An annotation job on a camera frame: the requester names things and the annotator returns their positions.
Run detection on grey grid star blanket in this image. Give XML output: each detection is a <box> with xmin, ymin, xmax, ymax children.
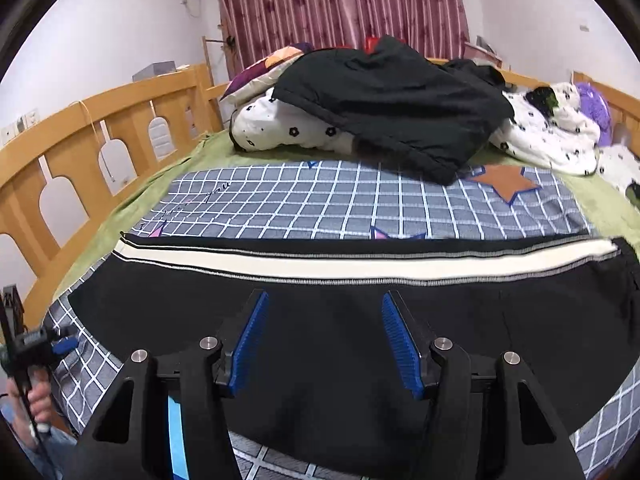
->
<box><xmin>42</xmin><ymin>160</ymin><xmax>640</xmax><ymax>480</ymax></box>

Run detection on dark green plush toy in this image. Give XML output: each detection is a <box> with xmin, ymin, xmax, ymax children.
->
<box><xmin>530</xmin><ymin>87</ymin><xmax>558</xmax><ymax>111</ymax></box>

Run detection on person's jeans leg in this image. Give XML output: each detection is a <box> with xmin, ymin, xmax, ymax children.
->
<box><xmin>15</xmin><ymin>427</ymin><xmax>78</xmax><ymax>480</ymax></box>

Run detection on wooden rack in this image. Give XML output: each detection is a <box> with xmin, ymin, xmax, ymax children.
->
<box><xmin>201</xmin><ymin>20</ymin><xmax>238</xmax><ymax>91</ymax></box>

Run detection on purple patterned pillow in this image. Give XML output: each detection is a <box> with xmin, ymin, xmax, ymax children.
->
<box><xmin>220</xmin><ymin>42</ymin><xmax>316</xmax><ymax>106</ymax></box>

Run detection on white wall switch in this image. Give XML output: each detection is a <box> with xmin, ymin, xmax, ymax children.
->
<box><xmin>0</xmin><ymin>107</ymin><xmax>41</xmax><ymax>143</ymax></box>

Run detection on white cable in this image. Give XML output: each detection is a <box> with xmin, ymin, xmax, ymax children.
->
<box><xmin>75</xmin><ymin>100</ymin><xmax>113</xmax><ymax>176</ymax></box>

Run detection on person's left hand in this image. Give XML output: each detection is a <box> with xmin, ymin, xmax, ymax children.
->
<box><xmin>25</xmin><ymin>379</ymin><xmax>53</xmax><ymax>433</ymax></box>

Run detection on red striped curtain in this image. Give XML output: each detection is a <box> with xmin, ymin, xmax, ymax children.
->
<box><xmin>212</xmin><ymin>0</ymin><xmax>473</xmax><ymax>61</ymax></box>

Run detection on grey box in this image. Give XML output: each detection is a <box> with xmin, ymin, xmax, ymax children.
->
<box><xmin>132</xmin><ymin>61</ymin><xmax>191</xmax><ymax>82</ymax></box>

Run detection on black pants with white stripe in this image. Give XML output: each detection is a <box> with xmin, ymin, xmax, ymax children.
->
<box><xmin>67</xmin><ymin>232</ymin><xmax>640</xmax><ymax>478</ymax></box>

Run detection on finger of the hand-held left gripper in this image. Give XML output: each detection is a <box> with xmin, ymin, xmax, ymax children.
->
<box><xmin>50</xmin><ymin>336</ymin><xmax>80</xmax><ymax>357</ymax></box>

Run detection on white flower print quilt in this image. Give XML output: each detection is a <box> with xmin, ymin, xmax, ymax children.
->
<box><xmin>230</xmin><ymin>80</ymin><xmax>640</xmax><ymax>196</ymax></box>

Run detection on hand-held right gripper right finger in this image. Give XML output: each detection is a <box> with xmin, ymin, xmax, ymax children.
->
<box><xmin>381</xmin><ymin>290</ymin><xmax>587</xmax><ymax>480</ymax></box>

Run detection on black jacket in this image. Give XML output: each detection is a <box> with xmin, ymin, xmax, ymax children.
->
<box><xmin>272</xmin><ymin>35</ymin><xmax>516</xmax><ymax>186</ymax></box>

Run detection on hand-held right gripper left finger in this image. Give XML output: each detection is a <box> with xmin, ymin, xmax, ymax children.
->
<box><xmin>62</xmin><ymin>289</ymin><xmax>271</xmax><ymax>480</ymax></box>

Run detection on purple plush toy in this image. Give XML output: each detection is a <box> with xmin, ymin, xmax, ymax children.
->
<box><xmin>575</xmin><ymin>80</ymin><xmax>613</xmax><ymax>146</ymax></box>

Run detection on wooden bed frame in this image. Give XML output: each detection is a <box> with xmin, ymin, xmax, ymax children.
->
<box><xmin>0</xmin><ymin>57</ymin><xmax>640</xmax><ymax>321</ymax></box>

